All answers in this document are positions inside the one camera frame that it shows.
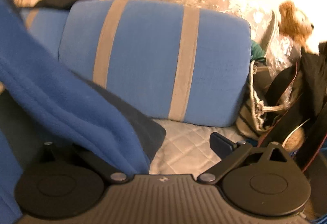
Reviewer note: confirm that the black bag with straps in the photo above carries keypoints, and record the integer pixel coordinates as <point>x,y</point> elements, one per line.
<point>307,113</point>

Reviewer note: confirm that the left blue striped cushion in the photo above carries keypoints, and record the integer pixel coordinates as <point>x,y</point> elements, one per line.
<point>46,25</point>

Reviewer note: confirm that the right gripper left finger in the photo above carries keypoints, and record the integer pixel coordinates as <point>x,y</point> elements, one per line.
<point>108,172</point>

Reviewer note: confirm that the grey quilted bed cover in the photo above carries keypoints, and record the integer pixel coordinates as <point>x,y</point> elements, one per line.
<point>186,149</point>

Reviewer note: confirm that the right blue striped cushion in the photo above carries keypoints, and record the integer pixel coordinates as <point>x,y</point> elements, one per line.
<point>167,60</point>

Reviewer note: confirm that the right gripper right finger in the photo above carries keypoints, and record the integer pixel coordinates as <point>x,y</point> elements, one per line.
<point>231,155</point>

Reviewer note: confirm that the blue and navy fleece jacket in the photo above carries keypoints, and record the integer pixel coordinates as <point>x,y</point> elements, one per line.
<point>67,106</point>

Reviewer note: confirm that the brown teddy bear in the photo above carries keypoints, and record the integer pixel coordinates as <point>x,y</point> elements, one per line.
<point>295,24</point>

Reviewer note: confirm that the blue striped cushion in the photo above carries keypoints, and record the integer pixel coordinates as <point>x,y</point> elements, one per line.
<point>46,25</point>
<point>167,60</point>

